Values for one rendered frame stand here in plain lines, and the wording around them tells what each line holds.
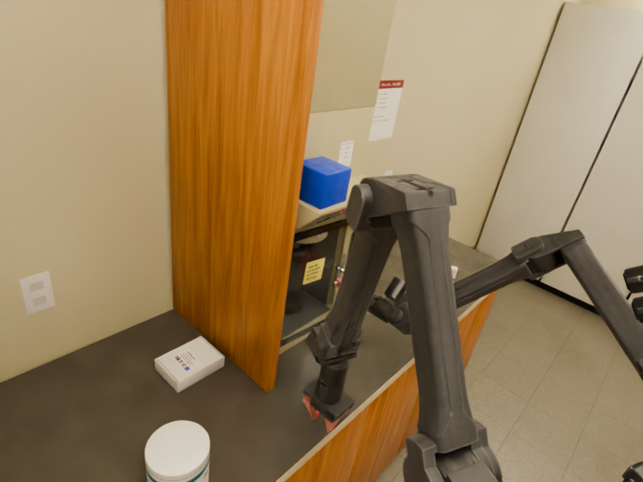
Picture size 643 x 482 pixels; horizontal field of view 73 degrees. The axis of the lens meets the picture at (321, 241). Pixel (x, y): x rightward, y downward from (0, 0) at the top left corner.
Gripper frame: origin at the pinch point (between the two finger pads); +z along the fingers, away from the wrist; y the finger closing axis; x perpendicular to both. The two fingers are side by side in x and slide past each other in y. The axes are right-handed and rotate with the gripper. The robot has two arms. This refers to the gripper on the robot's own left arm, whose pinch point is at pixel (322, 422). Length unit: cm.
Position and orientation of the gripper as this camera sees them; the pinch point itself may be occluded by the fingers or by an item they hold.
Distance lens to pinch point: 109.2
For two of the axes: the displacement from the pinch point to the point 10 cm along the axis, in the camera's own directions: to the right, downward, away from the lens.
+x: -6.6, 2.7, -7.0
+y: -7.4, -4.1, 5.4
